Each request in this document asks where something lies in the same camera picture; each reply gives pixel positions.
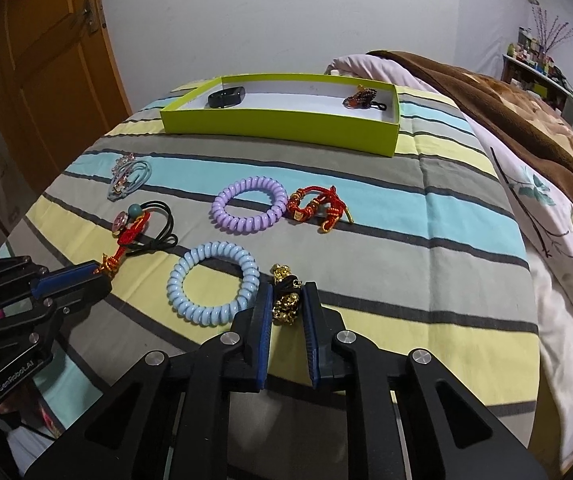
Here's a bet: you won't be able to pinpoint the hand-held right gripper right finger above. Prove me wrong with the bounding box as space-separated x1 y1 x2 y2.
303 282 550 480

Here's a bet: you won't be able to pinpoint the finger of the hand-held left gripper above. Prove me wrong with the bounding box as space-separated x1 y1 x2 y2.
33 262 100 300
48 273 114 319

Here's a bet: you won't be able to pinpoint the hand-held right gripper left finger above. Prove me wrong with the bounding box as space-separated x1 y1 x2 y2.
24 282 273 480

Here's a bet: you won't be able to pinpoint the gold and black charm bracelet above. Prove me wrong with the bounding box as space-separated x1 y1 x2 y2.
271 262 305 326

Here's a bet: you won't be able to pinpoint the red knot charm pendant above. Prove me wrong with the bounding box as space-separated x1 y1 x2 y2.
94 210 153 277

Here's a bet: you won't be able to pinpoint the light blue spiral hair tie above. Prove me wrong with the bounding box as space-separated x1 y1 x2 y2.
168 241 260 327

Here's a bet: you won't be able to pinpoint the black hair tie teal bead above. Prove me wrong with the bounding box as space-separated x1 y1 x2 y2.
129 200 180 252

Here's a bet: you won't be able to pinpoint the purple spiral hair tie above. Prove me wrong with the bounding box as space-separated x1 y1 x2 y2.
210 176 288 233

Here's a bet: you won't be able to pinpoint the thin light blue hair tie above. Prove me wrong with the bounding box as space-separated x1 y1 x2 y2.
108 160 153 204

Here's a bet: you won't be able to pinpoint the red braided cord bracelet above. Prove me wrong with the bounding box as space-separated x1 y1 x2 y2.
286 186 355 234

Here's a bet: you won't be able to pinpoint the lime green cardboard box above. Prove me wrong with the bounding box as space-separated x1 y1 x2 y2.
160 73 401 158

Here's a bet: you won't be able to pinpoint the orange wooden door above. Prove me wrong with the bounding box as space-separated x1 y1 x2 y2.
0 0 134 198

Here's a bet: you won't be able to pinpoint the black fitness band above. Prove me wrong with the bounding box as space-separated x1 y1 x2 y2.
208 87 246 109

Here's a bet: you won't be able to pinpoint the pink floral quilt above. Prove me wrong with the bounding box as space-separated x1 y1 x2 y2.
324 52 573 461

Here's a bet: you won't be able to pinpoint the metal door latch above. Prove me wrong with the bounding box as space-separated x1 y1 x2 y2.
84 0 108 31

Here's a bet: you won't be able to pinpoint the brown plush blanket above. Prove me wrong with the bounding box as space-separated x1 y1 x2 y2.
367 50 573 241

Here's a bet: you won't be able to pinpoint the cluttered white shelf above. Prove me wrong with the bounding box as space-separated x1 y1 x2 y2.
501 25 573 112

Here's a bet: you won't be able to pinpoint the purple flower branches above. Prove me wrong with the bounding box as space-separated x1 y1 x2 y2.
531 5 573 54

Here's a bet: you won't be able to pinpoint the dark beaded bracelet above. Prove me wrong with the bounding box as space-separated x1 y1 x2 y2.
343 87 386 111

